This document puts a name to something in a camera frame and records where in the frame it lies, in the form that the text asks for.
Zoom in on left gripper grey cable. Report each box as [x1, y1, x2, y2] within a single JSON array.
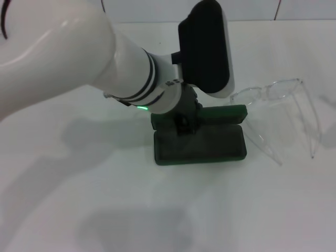
[[102, 90, 133, 108]]

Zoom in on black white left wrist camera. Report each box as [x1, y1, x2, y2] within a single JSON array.
[[172, 0, 236, 98]]

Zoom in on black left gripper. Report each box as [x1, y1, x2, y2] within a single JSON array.
[[167, 83, 203, 137]]

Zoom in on clear plastic glasses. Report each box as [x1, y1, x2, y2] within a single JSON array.
[[229, 78, 323, 166]]

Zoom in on green glasses case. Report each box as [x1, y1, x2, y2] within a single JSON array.
[[150, 104, 249, 166]]

